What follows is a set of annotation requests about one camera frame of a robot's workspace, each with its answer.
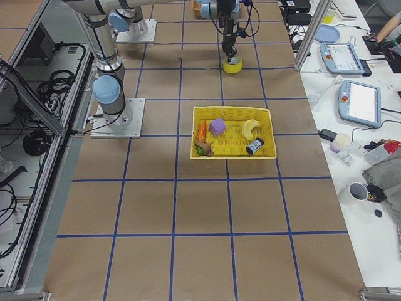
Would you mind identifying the lower blue teach pendant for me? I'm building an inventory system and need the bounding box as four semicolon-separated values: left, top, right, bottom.
338;80;382;128

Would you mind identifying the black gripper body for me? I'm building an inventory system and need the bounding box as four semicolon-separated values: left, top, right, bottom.
222;17;238;52

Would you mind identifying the upper blue teach pendant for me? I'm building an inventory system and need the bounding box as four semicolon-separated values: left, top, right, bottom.
320;43;364;75

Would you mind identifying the beige toy croissant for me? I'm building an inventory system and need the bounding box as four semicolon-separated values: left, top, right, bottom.
242;119;261;141

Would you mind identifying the blue teach pendant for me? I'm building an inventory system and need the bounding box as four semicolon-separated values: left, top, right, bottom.
320;43;364;75
338;80;382;128

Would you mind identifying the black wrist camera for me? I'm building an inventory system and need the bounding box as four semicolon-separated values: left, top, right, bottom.
240;0;253;7

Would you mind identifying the white mug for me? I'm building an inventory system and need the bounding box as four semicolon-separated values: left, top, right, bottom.
338;182;368;206

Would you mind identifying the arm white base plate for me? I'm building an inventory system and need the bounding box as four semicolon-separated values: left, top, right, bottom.
116;19;157;44
90;98;145;139

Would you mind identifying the orange toy carrot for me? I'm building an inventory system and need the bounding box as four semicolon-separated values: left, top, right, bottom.
197;120;207;142

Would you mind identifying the yellow clear tape roll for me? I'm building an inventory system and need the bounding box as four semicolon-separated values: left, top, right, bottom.
223;56;242;74

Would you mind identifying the green toy leaf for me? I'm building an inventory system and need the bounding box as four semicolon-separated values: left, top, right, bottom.
196;148;204;156

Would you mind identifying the white lilac cup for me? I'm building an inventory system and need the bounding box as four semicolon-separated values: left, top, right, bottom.
330;133;351;153

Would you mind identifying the blue plate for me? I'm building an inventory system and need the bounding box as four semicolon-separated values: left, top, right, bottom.
315;24;340;43

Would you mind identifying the yellow plastic tray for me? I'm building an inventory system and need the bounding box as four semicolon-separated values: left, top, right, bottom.
190;106;277;159

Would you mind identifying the small grey labelled can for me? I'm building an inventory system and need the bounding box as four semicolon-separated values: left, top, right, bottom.
245;137;264;156

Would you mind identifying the brown wicker basket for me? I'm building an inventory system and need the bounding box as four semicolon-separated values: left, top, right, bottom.
191;0;201;12

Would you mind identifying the grey cloth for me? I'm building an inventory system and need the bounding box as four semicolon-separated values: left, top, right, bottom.
362;151;400;224

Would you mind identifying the brown toy root figure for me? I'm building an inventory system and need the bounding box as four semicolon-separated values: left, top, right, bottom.
195;140;214;156

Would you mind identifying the purple foam block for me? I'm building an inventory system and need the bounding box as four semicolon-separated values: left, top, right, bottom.
209;118;226;137

